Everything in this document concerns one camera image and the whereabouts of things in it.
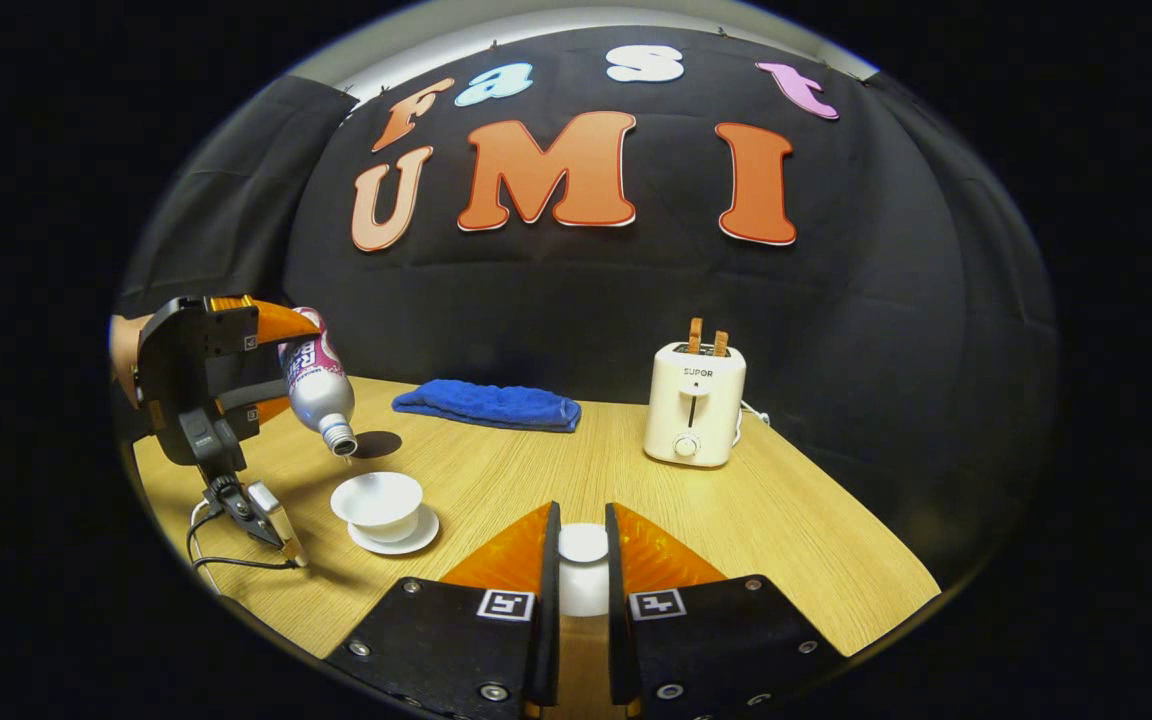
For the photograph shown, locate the black cable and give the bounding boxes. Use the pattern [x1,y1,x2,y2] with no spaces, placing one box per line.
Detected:
[184,500,299,573]

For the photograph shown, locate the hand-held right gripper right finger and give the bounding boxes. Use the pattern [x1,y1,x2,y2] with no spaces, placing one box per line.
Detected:
[604,502,849,720]

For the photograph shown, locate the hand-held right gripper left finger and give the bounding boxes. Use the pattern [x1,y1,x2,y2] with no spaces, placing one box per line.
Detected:
[326,500,563,720]

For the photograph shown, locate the silver water bottle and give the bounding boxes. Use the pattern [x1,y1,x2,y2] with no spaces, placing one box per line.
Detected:
[278,307,360,458]

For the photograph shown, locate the white saucer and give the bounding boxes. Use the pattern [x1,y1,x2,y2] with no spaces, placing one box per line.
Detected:
[348,503,441,556]

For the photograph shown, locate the white teacup lid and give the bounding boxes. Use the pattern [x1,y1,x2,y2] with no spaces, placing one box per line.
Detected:
[558,523,612,618]

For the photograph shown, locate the white toaster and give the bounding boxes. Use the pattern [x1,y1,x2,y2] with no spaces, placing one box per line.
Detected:
[643,342,748,469]

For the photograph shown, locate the blue towel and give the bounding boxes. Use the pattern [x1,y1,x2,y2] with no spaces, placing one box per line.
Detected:
[392,379,583,434]

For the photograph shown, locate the white teacup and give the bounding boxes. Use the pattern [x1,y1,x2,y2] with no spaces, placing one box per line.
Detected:
[330,472,425,544]

